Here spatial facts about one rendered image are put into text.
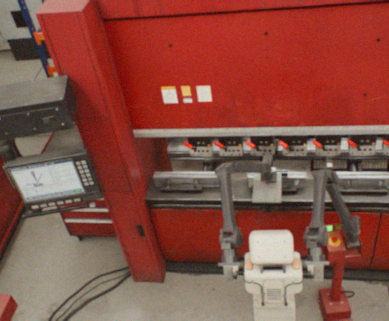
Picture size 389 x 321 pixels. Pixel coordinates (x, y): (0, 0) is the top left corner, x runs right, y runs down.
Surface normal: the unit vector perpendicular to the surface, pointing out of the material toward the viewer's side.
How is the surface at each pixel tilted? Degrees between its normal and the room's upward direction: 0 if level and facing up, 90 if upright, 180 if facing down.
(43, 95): 0
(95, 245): 0
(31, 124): 90
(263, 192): 0
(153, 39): 90
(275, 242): 48
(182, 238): 90
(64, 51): 90
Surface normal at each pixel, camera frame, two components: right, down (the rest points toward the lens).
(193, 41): -0.14, 0.66
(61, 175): 0.11, 0.64
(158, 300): -0.13, -0.75
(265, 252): -0.14, -0.02
